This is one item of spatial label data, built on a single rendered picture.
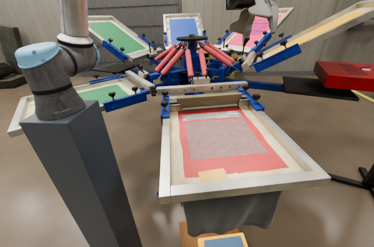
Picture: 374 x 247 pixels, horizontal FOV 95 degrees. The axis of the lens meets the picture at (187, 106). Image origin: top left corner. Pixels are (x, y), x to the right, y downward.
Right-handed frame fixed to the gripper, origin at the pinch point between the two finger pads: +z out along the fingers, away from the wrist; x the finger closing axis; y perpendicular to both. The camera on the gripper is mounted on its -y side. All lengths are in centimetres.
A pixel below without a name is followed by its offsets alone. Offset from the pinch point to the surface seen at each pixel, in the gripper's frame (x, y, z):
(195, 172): -17, 16, 45
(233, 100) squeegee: -61, -15, 25
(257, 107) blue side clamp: -53, -27, 29
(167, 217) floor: -83, 35, 124
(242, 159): -21.0, -4.2, 43.3
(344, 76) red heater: -64, -92, 15
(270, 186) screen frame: -5.3, -7.4, 45.4
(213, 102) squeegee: -61, -2, 25
